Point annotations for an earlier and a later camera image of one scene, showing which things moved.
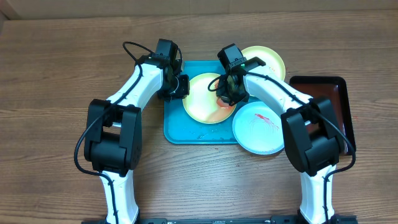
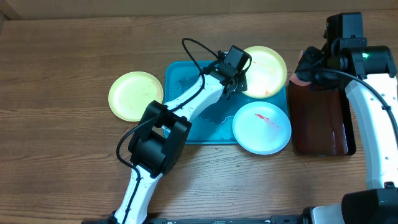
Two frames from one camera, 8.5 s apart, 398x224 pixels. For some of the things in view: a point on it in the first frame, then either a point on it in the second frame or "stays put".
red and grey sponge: x=222 y=104 to x=296 y=79
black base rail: x=247 y=219 stays put
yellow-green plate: x=273 y=66 stays put
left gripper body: x=179 y=87 to x=240 y=79
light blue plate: x=257 y=129 stays put
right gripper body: x=228 y=91 to x=310 y=61
